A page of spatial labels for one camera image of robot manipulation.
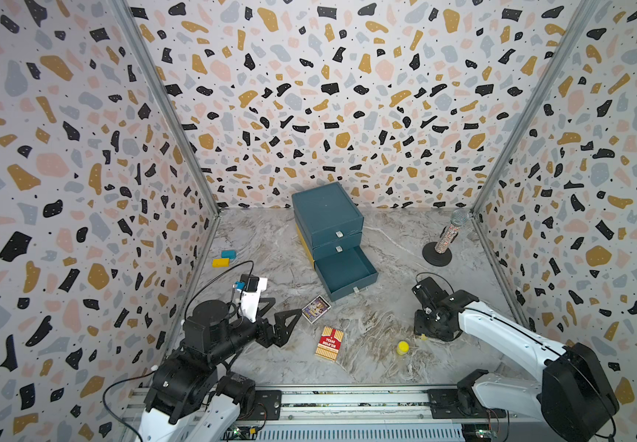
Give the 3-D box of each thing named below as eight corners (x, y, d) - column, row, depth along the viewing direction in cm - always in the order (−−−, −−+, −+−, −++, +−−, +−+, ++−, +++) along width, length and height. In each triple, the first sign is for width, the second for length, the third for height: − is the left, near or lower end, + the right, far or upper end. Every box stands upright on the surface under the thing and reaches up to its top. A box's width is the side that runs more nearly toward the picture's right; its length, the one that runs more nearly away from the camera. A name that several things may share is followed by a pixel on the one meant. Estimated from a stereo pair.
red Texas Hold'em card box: (314, 356, 84) (314, 353, 83) (323, 328, 90) (323, 325, 88) (336, 362, 83) (336, 360, 82) (344, 333, 89) (344, 331, 87)
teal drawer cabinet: (316, 276, 103) (313, 238, 85) (298, 234, 116) (292, 194, 99) (360, 261, 107) (365, 221, 90) (337, 222, 121) (338, 181, 103)
